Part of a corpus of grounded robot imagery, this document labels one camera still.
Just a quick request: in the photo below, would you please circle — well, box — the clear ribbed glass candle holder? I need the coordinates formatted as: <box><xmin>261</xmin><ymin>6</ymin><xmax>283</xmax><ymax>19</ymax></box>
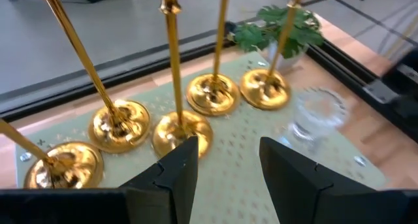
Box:
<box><xmin>279</xmin><ymin>86</ymin><xmax>350</xmax><ymax>153</ymax></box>

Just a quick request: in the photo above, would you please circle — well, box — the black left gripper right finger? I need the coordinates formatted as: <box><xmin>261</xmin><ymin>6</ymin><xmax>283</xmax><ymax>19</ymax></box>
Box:
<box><xmin>259</xmin><ymin>137</ymin><xmax>418</xmax><ymax>224</ymax></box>

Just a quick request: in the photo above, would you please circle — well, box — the gold metal candlestick holder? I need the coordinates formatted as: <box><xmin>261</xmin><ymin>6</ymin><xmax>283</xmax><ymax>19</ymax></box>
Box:
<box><xmin>36</xmin><ymin>0</ymin><xmax>152</xmax><ymax>155</ymax></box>
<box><xmin>240</xmin><ymin>0</ymin><xmax>311</xmax><ymax>111</ymax></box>
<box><xmin>0</xmin><ymin>118</ymin><xmax>105</xmax><ymax>189</ymax></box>
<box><xmin>152</xmin><ymin>0</ymin><xmax>214</xmax><ymax>159</ymax></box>
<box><xmin>185</xmin><ymin>0</ymin><xmax>241</xmax><ymax>117</ymax></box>

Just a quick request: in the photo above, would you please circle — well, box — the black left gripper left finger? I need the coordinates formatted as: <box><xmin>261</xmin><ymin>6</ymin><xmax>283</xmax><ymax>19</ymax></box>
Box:
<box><xmin>0</xmin><ymin>136</ymin><xmax>199</xmax><ymax>224</ymax></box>

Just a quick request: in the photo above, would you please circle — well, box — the green plant in white pot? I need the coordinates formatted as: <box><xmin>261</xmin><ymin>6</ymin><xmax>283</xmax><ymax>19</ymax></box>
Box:
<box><xmin>228</xmin><ymin>5</ymin><xmax>325</xmax><ymax>71</ymax></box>

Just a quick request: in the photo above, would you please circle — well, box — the green perforated metal riser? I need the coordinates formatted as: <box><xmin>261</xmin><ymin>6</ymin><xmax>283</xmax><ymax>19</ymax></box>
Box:
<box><xmin>14</xmin><ymin>50</ymin><xmax>389</xmax><ymax>224</ymax></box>

